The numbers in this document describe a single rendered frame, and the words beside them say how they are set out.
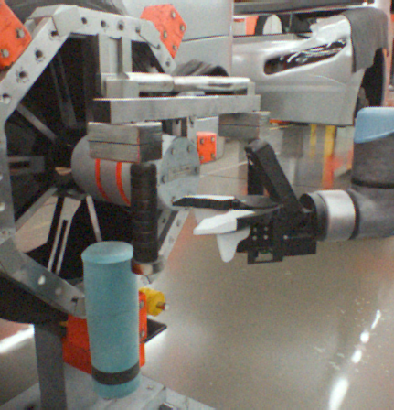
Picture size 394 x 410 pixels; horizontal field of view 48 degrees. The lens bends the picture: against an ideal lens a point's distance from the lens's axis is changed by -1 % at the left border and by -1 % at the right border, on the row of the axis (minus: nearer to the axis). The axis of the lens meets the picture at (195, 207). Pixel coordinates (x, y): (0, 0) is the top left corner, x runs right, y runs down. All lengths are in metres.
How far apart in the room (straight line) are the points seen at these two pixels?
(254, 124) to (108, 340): 0.46
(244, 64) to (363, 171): 2.62
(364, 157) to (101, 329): 0.48
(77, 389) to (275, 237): 0.71
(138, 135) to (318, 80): 2.71
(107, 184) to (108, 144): 0.20
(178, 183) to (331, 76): 2.56
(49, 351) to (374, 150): 0.82
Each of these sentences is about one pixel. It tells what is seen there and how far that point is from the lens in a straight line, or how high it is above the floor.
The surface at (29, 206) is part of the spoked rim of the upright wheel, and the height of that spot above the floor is 0.78.
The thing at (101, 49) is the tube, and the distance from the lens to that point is 0.82.
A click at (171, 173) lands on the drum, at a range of 0.75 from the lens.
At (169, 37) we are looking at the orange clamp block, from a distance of 0.98.
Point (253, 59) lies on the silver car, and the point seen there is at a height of 1.19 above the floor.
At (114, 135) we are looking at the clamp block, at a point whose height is 0.93.
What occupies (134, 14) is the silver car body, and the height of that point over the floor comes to 1.18.
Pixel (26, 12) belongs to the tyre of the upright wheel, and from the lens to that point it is 0.84.
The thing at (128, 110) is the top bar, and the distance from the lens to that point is 0.59.
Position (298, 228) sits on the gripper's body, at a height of 0.80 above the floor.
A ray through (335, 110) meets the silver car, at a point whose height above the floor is 0.85.
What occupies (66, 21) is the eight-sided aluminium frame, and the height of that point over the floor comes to 1.09.
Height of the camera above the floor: 0.99
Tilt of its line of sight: 15 degrees down
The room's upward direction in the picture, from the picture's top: straight up
